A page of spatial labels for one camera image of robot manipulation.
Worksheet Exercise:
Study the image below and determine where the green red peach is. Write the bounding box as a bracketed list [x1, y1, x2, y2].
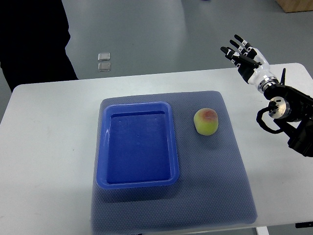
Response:
[193, 108, 219, 136]

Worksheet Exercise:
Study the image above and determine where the blue plastic tray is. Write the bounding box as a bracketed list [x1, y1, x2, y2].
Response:
[95, 101, 179, 190]

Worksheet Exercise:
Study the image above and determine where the grey blue textured mat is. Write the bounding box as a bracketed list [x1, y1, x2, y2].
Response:
[91, 91, 257, 235]

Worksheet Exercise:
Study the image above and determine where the person in black clothes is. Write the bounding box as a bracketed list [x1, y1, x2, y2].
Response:
[0, 0, 77, 90]

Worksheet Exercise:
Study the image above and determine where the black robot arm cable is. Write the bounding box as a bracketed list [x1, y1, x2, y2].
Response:
[256, 106, 284, 134]

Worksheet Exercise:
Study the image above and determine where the brown cardboard box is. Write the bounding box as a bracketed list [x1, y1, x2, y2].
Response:
[276, 0, 313, 13]

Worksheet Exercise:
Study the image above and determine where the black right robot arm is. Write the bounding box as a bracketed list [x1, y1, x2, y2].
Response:
[256, 69, 313, 157]

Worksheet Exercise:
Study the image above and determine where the upper metal floor plate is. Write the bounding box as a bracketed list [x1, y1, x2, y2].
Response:
[97, 52, 111, 61]

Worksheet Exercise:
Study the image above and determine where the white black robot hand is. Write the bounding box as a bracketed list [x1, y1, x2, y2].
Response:
[221, 34, 278, 93]

